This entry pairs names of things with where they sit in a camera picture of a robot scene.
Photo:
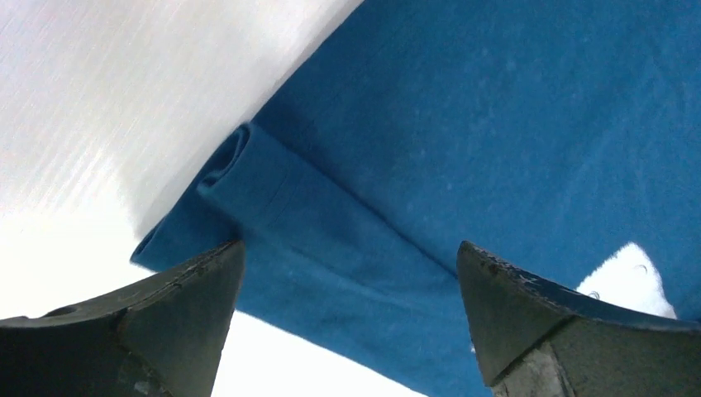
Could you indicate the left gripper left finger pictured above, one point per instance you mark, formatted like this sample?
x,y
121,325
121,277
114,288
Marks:
x,y
160,336

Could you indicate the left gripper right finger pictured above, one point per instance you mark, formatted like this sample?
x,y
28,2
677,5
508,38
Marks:
x,y
534,337

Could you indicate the blue printed t-shirt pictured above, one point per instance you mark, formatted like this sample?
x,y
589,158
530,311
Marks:
x,y
547,132

